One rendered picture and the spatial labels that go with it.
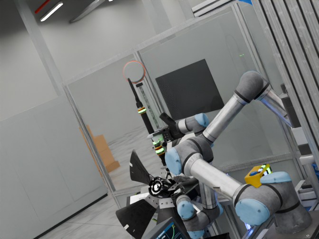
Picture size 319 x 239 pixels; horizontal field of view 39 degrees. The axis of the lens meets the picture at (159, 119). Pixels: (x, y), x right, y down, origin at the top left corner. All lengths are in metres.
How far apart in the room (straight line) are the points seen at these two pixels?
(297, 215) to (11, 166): 6.41
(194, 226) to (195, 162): 0.40
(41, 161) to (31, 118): 0.77
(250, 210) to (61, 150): 6.63
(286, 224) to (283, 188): 0.14
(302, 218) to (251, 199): 0.25
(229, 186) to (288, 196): 0.23
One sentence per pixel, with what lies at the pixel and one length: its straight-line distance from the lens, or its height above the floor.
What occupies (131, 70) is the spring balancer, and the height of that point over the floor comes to 1.90.
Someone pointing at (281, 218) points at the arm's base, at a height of 1.10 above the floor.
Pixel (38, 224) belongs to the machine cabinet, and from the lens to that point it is 8.00.
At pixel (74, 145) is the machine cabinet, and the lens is 8.29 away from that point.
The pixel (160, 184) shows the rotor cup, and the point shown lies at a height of 1.23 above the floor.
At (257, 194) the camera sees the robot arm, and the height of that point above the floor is 1.26.
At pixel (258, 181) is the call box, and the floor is 1.03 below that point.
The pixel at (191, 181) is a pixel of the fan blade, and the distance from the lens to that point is 2.53.
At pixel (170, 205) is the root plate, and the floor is 1.10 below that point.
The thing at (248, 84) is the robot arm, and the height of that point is 1.60.
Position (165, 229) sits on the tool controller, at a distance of 1.87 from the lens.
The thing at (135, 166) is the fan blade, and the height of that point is 1.33.
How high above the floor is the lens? 1.86
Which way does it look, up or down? 6 degrees down
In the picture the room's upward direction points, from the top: 24 degrees counter-clockwise
